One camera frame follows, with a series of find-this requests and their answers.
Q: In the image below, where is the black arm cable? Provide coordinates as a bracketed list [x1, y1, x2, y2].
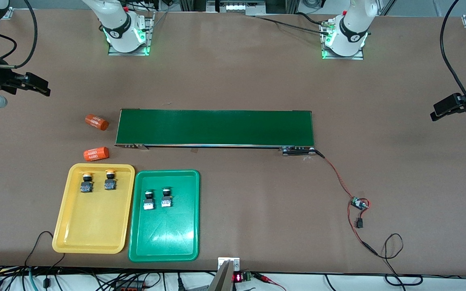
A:
[0, 0, 38, 69]
[440, 0, 466, 112]

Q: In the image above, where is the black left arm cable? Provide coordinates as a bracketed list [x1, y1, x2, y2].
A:
[440, 0, 466, 112]

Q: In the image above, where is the teal cable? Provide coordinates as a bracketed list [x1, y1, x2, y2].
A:
[28, 268, 40, 291]

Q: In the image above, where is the green plastic tray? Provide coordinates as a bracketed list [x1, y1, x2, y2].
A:
[128, 169, 201, 263]

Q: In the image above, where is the black orange power strip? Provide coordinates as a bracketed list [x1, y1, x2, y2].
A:
[113, 280, 149, 291]

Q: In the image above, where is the red clip lead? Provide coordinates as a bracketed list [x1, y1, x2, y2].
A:
[255, 273, 287, 291]

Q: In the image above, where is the thin black looped cable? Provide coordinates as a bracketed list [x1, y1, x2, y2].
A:
[24, 231, 66, 268]

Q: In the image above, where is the orange printed cylinder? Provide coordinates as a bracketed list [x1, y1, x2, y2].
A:
[85, 114, 110, 131]
[83, 146, 110, 162]

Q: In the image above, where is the white lit device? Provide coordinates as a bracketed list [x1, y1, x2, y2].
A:
[216, 1, 255, 14]

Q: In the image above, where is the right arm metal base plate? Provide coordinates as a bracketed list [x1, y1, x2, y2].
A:
[108, 11, 155, 57]

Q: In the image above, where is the black base supply cable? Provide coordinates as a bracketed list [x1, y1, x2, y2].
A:
[253, 12, 330, 36]

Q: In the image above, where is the red black twisted wire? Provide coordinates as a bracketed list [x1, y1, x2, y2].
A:
[313, 149, 379, 257]

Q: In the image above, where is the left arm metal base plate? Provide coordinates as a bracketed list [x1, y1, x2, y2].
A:
[321, 20, 365, 61]

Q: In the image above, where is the yellow push button switch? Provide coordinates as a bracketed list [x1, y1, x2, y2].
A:
[104, 169, 118, 191]
[80, 172, 94, 194]

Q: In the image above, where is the thin black power cable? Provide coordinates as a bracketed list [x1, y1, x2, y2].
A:
[376, 233, 424, 287]

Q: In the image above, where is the yellow plastic tray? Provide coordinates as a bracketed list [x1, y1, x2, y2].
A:
[52, 163, 136, 255]

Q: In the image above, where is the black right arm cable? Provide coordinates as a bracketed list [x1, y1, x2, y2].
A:
[0, 0, 38, 69]

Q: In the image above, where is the grey camera stand pole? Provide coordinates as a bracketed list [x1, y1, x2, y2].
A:
[208, 257, 241, 291]

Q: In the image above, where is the green belt conveyor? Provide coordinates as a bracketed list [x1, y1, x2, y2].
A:
[114, 108, 317, 157]

